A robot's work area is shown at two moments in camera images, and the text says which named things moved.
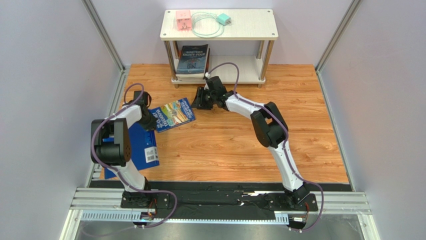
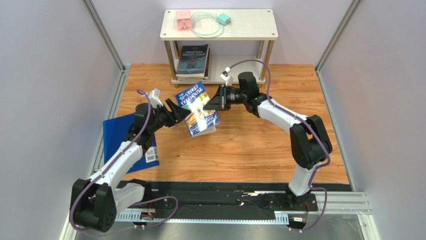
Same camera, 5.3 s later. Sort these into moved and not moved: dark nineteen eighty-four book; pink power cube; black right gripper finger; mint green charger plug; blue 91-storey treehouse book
Moved: black right gripper finger; blue 91-storey treehouse book
Not moved: mint green charger plug; dark nineteen eighty-four book; pink power cube
